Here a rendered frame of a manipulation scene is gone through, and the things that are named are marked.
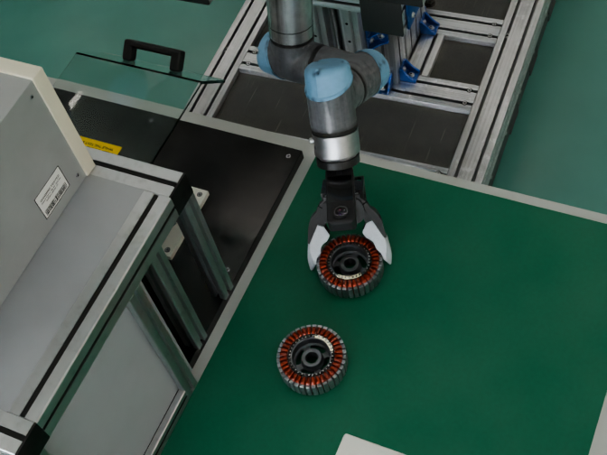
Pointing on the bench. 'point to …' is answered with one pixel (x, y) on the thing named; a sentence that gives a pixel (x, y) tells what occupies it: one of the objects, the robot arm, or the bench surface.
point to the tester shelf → (79, 291)
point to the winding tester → (32, 165)
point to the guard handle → (154, 51)
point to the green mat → (420, 333)
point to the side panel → (127, 391)
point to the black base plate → (224, 208)
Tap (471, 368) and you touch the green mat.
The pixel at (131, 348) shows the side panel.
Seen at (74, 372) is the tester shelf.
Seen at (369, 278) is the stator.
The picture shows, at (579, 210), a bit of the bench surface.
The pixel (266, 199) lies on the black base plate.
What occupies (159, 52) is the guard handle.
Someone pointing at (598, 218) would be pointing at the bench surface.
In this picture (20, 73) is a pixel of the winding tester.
